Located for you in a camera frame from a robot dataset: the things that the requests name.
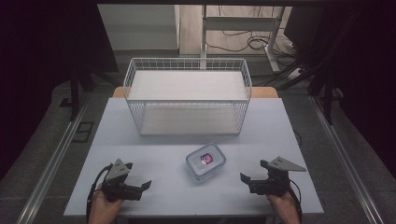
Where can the person's right hand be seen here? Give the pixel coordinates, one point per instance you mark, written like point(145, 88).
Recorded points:
point(281, 202)

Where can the white cabinet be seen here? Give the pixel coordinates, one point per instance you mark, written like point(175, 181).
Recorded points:
point(140, 26)

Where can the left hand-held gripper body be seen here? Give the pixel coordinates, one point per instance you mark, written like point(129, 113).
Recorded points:
point(116, 183)

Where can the person's left hand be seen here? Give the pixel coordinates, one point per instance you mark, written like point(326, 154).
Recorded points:
point(104, 203)

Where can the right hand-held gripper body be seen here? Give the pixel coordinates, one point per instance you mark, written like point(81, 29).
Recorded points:
point(275, 179)

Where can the white power strip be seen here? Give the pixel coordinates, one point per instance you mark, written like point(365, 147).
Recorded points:
point(294, 73)

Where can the black metal stand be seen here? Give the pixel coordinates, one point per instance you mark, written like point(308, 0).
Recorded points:
point(327, 93)
point(74, 93)

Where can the white metal desk frame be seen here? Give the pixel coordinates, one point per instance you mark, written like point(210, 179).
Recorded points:
point(239, 23)

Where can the black floor frame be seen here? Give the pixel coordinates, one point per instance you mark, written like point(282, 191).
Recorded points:
point(83, 132)

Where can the metal floor rail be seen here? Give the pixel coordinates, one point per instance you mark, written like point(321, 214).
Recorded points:
point(345, 155)
point(53, 161)

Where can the wooden board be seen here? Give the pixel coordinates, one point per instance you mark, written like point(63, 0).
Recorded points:
point(264, 92)

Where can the clear plastic lidded food container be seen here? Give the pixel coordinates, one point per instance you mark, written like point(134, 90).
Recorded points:
point(205, 161)

